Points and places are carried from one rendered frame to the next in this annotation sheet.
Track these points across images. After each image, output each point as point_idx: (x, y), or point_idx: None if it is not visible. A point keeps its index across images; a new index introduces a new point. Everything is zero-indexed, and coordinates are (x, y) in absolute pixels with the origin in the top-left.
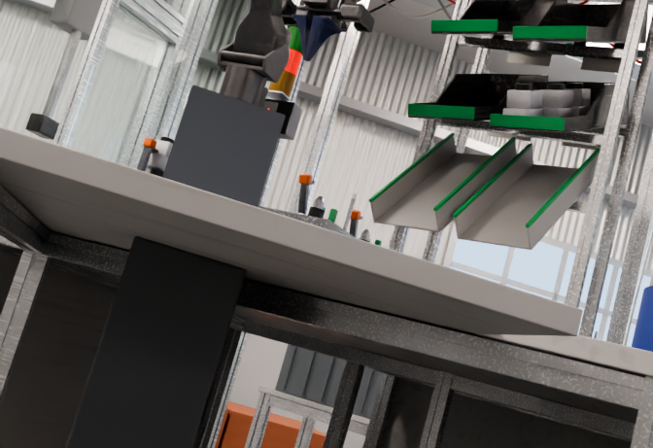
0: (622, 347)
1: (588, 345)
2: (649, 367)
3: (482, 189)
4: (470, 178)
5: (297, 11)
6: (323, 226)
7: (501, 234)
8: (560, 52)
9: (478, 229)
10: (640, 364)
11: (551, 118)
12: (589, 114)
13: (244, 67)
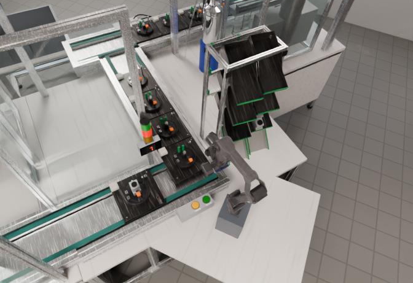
0: (297, 164)
1: (292, 167)
2: (300, 163)
3: (247, 140)
4: (246, 141)
5: (216, 169)
6: (228, 182)
7: (256, 147)
8: None
9: (249, 148)
10: (299, 164)
11: (269, 127)
12: None
13: (241, 209)
